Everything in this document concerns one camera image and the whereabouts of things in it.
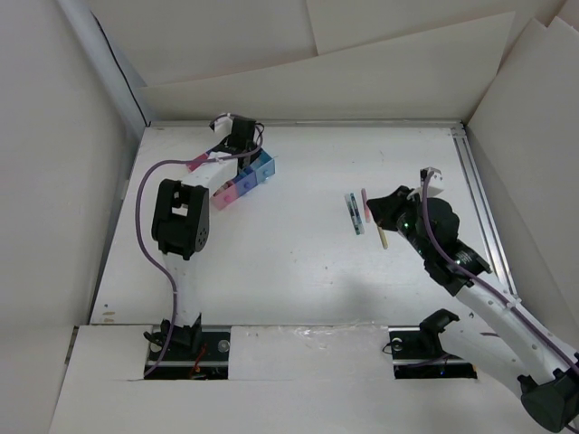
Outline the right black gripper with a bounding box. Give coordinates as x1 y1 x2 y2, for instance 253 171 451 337
366 185 433 259

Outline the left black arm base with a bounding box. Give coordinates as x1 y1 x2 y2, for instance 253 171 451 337
144 318 231 381

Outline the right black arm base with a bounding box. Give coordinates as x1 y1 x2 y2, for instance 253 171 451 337
382 309 478 380

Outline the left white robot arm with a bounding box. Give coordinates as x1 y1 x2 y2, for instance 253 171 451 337
151 114 264 359

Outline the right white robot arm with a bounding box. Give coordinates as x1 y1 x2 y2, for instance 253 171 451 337
365 185 578 433

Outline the light blue plastic bin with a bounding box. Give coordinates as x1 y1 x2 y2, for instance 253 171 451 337
251 150 275 184

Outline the cream yellow pen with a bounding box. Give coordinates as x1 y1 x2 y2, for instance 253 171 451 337
376 226 389 250

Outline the dark blue plastic bin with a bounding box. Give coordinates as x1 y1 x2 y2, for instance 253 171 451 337
233 161 257 197

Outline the pink plastic bin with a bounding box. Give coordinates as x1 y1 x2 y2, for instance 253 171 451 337
185 152 240 212

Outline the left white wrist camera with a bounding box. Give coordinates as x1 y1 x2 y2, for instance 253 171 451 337
209 113 234 136

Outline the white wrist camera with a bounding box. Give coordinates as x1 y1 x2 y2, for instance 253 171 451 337
209 113 234 136
420 167 444 198

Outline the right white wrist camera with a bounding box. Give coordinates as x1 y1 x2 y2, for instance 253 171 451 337
420 167 444 198

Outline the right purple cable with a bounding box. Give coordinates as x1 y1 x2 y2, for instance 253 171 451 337
420 169 579 430

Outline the purple cable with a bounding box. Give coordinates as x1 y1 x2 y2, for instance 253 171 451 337
135 121 266 376
420 169 579 430

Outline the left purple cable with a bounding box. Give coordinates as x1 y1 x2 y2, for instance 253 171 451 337
135 121 266 376

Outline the aluminium rail right side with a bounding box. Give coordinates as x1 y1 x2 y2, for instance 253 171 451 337
451 122 518 297

